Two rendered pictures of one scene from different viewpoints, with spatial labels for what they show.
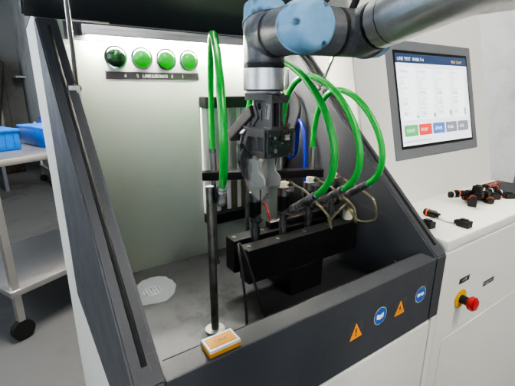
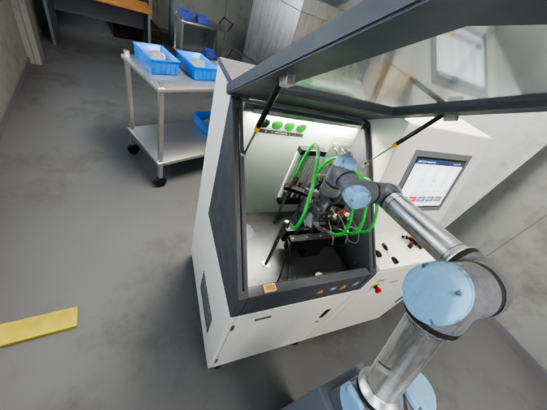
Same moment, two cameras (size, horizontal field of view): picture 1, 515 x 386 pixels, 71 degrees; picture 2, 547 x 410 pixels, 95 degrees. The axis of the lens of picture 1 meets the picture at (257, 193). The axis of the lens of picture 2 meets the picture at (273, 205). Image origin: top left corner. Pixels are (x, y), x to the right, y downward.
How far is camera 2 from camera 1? 54 cm
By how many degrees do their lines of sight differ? 24
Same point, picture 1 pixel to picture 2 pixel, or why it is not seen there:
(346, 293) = (323, 280)
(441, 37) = (457, 149)
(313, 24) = (359, 202)
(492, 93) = (491, 154)
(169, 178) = (267, 179)
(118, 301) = (240, 266)
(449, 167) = not seen: hidden behind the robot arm
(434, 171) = not seen: hidden behind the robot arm
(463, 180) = not seen: hidden behind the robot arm
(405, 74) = (417, 170)
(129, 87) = (265, 137)
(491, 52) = (512, 126)
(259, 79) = (328, 191)
